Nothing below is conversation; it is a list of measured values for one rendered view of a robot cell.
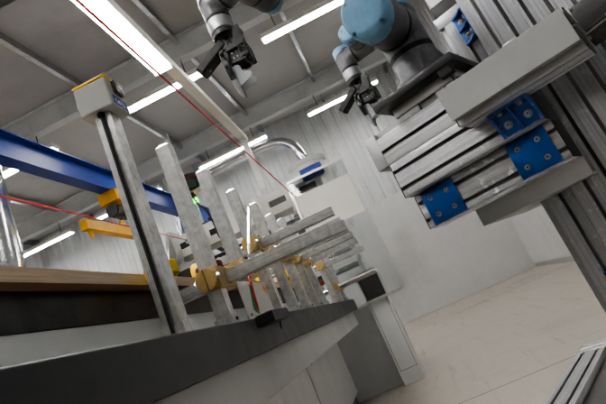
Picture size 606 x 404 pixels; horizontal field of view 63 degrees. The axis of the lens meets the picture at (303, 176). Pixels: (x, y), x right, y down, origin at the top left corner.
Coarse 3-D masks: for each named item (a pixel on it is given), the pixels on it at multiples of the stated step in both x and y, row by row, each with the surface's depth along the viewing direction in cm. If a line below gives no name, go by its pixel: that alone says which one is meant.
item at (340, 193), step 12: (336, 180) 398; (348, 180) 396; (312, 192) 400; (324, 192) 398; (336, 192) 396; (348, 192) 394; (300, 204) 399; (312, 204) 398; (324, 204) 396; (336, 204) 394; (348, 204) 392; (360, 204) 390; (336, 216) 392; (348, 216) 390; (312, 228) 393
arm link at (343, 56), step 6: (336, 48) 203; (342, 48) 202; (348, 48) 200; (336, 54) 202; (342, 54) 201; (348, 54) 200; (336, 60) 203; (342, 60) 201; (348, 60) 200; (354, 60) 201; (342, 66) 201; (348, 66) 200; (342, 72) 202
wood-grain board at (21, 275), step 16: (0, 272) 77; (16, 272) 80; (32, 272) 84; (48, 272) 87; (64, 272) 92; (80, 272) 96; (96, 272) 102; (112, 272) 107; (0, 288) 78; (16, 288) 82; (32, 288) 85; (48, 288) 89; (64, 288) 93; (80, 288) 98; (96, 288) 103; (112, 288) 108; (128, 288) 115; (144, 288) 122; (304, 288) 319
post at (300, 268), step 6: (282, 222) 241; (300, 264) 235; (300, 270) 234; (306, 270) 237; (300, 276) 234; (306, 276) 233; (306, 282) 233; (306, 288) 232; (312, 288) 232; (312, 294) 231; (312, 300) 230; (318, 300) 232
